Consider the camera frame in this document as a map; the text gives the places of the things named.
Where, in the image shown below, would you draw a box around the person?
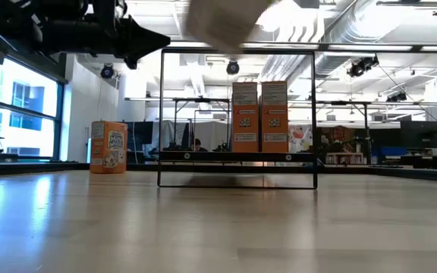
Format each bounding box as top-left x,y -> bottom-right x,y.
190,137 -> 209,152

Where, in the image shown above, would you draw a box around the low wooden bookshelf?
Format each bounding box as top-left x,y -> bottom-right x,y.
324,151 -> 366,166

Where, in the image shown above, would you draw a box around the black aluminium table frame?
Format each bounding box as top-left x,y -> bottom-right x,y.
0,161 -> 437,184

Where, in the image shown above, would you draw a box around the yellow Corn Pops cereal box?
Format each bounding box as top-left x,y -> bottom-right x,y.
185,0 -> 275,54

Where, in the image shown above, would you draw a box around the black ceiling spotlight pair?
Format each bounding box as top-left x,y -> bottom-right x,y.
385,90 -> 408,103

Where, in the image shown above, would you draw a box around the long ceiling strip light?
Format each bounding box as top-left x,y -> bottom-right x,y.
326,44 -> 415,52

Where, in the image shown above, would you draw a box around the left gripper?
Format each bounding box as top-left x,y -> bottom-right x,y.
42,0 -> 171,71

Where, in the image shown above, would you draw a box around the black ceiling spotlight cluster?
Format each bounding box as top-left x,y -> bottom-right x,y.
346,55 -> 380,79

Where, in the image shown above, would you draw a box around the large office window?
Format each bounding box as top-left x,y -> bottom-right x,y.
0,56 -> 64,162

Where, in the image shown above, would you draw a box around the silver ventilation duct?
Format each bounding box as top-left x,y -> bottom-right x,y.
259,0 -> 382,83

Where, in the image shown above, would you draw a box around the black computer monitor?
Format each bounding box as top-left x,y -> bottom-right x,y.
399,120 -> 437,149
125,121 -> 154,146

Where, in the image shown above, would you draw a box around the cartoon poster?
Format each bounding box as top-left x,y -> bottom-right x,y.
288,124 -> 314,153

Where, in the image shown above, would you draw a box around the orange Mini Wheats cereal box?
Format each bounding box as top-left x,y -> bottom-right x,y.
231,81 -> 259,153
89,120 -> 129,175
260,80 -> 290,153

